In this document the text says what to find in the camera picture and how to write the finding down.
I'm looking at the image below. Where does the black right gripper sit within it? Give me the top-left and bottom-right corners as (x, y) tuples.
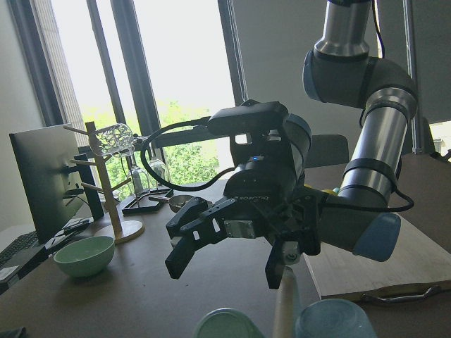
(165, 130), (328, 289)

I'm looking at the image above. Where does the green cup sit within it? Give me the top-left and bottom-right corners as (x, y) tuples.
(193, 308), (264, 338)

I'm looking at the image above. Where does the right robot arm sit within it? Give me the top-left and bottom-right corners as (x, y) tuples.
(166, 1), (417, 289)

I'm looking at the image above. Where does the blue cup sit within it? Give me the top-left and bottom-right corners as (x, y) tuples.
(295, 299), (377, 337)

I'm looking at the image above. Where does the metal scoop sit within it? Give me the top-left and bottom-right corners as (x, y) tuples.
(148, 195), (200, 213)

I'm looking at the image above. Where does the wine glass rack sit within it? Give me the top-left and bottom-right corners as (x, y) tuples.
(122, 155), (173, 215)

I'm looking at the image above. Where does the wooden mug tree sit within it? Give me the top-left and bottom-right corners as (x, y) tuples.
(63, 122), (144, 244)

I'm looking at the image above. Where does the glass mug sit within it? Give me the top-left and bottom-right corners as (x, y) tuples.
(91, 123), (135, 157)

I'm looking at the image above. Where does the green bowl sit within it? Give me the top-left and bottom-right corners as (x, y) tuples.
(53, 236), (115, 277)

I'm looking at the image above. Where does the wooden cutting board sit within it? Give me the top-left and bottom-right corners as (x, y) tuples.
(304, 218), (450, 301)

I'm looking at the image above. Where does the black monitor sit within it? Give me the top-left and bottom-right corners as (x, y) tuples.
(10, 125), (104, 244)

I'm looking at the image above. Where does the black keyboard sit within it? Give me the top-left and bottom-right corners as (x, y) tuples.
(1, 232), (49, 268)

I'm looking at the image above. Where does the grey cloth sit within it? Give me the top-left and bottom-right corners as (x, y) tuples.
(0, 327), (27, 338)

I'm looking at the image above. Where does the white wire cup rack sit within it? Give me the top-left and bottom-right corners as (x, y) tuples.
(272, 267), (299, 338)

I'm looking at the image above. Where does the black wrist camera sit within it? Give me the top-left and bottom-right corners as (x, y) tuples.
(206, 101), (288, 135)

